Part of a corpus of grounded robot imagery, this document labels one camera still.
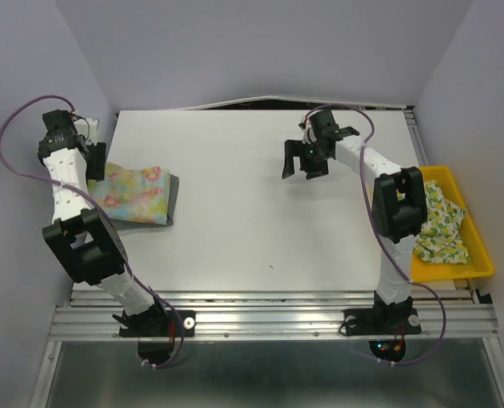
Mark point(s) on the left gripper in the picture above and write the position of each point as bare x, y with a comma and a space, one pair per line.
95, 170

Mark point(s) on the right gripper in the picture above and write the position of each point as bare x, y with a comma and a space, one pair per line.
292, 148

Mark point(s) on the pastel floral skirt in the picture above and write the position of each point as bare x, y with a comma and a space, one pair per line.
139, 196

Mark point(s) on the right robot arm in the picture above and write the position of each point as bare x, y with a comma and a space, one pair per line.
396, 207

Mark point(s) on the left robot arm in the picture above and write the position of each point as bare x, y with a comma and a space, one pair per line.
81, 236

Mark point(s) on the folded grey skirt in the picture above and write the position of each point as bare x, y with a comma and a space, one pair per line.
128, 226

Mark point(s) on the lemon print skirt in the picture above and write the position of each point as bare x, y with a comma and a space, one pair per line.
439, 241

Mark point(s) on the yellow plastic tray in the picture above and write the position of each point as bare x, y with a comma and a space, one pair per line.
480, 265

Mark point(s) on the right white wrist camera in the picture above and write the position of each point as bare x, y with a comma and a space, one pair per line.
308, 135

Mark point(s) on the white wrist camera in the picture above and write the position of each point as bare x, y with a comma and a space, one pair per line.
308, 135
89, 128

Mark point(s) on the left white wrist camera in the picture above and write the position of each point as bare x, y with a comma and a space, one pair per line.
89, 128

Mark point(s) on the aluminium rail frame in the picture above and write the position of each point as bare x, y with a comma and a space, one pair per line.
255, 316

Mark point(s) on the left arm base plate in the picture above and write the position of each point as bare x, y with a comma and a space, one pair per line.
161, 339

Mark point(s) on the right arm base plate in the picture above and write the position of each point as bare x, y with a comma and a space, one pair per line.
388, 333

